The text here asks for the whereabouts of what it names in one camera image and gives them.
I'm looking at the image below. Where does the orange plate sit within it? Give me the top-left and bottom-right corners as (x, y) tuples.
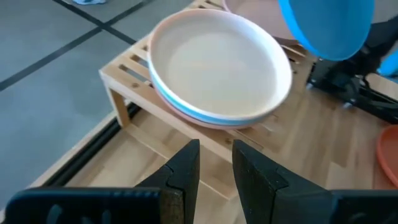
(376, 124), (398, 189)

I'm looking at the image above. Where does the pale pink plate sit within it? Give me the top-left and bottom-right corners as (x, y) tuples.
(222, 0), (299, 41)

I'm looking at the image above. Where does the wooden slatted shelf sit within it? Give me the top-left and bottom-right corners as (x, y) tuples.
(98, 0), (315, 162)

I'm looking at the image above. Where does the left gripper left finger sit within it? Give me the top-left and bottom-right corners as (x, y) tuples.
(136, 138), (201, 224)

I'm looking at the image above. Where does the cream plate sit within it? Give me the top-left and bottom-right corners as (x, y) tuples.
(146, 8), (293, 123)

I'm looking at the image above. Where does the person's shoe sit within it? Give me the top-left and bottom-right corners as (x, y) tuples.
(72, 0), (107, 6)

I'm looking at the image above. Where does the blue plate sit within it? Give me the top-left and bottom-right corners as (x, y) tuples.
(277, 0), (376, 62)

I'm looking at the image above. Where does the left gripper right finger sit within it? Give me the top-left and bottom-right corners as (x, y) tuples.
(232, 139), (290, 224)

